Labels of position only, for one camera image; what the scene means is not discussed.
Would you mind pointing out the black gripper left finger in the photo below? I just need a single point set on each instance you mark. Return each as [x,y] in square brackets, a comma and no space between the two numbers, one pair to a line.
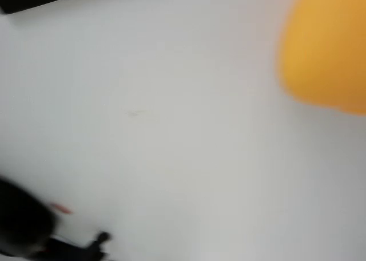
[20,215]

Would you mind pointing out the yellow rubber duck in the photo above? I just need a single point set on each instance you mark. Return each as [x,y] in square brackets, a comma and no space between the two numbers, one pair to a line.
[323,49]

